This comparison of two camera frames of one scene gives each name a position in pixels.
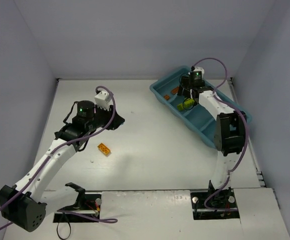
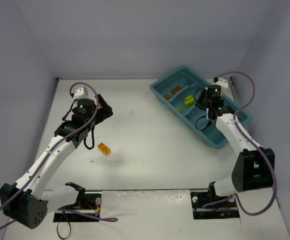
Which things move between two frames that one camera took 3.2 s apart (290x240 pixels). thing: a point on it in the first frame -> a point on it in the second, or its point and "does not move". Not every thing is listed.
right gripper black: (183, 89) -> (202, 100)
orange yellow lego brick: (104, 149) does not move
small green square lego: (189, 102) does not move
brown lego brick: (175, 90) does not move
